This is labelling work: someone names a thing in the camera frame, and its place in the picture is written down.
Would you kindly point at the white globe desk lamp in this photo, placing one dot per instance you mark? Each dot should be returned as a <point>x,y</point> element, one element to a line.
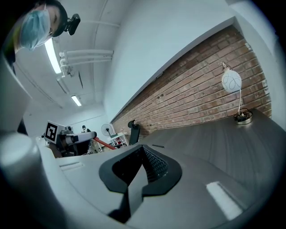
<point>231,81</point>

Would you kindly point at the blue face mask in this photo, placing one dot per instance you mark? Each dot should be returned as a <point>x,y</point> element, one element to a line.
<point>35,29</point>

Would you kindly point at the white ceiling pipe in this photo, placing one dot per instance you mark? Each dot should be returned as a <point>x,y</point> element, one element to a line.
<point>89,58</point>
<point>89,63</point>

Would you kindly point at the person's white shirt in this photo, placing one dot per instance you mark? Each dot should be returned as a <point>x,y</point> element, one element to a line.
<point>13,98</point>

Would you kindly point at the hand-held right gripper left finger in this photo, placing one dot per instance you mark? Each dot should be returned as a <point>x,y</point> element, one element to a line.
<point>106,176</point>

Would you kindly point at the black head camera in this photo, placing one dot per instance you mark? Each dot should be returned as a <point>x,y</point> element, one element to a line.
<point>73,24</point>

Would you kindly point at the dark ceiling vent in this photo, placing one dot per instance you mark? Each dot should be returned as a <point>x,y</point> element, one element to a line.
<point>80,79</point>

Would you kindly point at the person's head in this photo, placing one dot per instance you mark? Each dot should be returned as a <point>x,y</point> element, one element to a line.
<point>54,15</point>

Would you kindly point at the short ceiling light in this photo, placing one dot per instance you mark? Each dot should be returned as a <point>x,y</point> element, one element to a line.
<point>76,100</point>

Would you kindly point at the long ceiling light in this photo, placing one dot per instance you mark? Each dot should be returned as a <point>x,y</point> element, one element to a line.
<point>52,57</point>

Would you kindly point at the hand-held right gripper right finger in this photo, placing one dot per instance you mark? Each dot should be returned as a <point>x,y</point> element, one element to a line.
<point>156,165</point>

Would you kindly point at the red pole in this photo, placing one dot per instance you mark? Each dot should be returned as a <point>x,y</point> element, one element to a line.
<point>105,143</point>

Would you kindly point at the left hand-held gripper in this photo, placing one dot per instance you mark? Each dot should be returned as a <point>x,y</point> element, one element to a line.
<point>67,139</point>

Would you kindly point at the black office chair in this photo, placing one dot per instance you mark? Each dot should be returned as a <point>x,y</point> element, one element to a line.
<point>134,134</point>

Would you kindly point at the white standing fan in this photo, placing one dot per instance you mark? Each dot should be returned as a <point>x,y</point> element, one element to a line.
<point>106,129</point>

